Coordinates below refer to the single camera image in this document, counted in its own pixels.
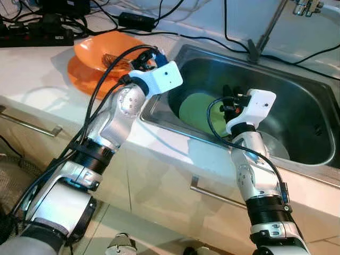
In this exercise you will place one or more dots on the orange plastic bowl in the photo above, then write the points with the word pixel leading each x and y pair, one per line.
pixel 93 48

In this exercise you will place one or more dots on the orange plastic plate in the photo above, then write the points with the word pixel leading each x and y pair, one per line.
pixel 82 79

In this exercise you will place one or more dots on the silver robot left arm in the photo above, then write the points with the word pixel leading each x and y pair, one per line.
pixel 114 119

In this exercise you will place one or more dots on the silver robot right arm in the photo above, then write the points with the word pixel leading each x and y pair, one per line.
pixel 255 180

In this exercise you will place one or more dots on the black power adapter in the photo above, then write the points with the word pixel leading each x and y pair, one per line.
pixel 136 21

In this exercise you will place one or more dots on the green plate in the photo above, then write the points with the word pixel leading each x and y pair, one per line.
pixel 196 111

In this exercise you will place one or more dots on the chrome faucet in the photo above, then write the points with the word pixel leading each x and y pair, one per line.
pixel 255 52

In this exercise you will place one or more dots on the round steel dish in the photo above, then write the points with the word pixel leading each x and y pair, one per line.
pixel 276 146

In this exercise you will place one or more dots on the stainless steel sink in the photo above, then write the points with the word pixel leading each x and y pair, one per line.
pixel 297 95

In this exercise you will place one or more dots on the black electronic device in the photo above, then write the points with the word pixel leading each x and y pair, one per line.
pixel 64 6

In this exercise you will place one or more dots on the black power strip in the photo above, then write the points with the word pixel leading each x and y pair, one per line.
pixel 32 36

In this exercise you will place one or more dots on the grey robot left foot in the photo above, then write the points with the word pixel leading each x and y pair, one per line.
pixel 121 245

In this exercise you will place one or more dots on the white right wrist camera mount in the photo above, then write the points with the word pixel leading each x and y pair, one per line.
pixel 257 109

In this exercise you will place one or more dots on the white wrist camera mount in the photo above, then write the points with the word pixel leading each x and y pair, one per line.
pixel 257 109
pixel 164 78

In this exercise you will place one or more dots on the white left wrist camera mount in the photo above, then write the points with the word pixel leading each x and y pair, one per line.
pixel 164 78

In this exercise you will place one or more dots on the chrome wall valve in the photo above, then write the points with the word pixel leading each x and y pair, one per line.
pixel 308 6

